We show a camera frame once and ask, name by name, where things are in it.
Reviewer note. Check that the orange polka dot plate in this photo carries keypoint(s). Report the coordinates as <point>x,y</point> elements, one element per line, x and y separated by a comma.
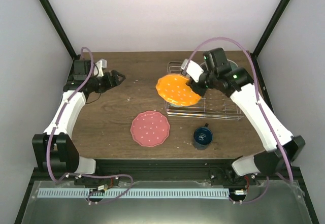
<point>173,89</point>

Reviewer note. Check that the light blue slotted strip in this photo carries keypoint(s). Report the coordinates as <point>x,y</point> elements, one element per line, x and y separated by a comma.
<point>137,193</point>

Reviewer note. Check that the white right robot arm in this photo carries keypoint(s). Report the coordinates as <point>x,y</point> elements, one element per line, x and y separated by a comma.
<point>281,147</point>

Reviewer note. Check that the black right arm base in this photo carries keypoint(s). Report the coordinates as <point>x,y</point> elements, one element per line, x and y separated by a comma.
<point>227,177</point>

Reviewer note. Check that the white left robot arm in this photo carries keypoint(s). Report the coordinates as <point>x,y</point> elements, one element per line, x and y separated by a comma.
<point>54,149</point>

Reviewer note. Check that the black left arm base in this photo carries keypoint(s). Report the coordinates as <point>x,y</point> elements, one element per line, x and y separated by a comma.
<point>94,181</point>

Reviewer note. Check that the pink polka dot plate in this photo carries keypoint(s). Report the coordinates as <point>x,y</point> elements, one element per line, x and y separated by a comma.
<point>150,129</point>

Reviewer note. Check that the black aluminium frame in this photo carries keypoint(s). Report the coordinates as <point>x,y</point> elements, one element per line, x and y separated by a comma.
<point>158,170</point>

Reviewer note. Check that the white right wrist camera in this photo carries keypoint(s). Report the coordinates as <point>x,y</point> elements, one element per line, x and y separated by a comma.
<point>191,69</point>

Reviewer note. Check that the light green ceramic bowl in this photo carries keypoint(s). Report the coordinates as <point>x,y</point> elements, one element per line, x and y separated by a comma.
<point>173,105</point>

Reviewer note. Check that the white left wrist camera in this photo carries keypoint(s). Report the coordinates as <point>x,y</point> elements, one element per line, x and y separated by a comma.
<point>100,66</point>

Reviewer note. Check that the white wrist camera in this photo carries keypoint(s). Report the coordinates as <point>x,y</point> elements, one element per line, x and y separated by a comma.
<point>100,66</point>
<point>191,69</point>

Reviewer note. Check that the wire dish rack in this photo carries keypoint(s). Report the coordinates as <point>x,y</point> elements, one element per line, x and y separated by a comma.
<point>214,105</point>

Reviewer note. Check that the dark blue mug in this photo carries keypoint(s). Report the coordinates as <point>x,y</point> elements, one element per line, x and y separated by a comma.
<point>202,137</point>

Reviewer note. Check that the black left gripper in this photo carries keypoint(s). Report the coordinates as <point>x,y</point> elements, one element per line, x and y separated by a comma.
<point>115,82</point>

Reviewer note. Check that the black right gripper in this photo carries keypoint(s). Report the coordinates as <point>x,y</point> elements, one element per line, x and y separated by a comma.
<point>200,91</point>

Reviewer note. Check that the red and teal plate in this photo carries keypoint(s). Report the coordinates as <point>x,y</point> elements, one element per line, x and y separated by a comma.
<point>232,63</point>

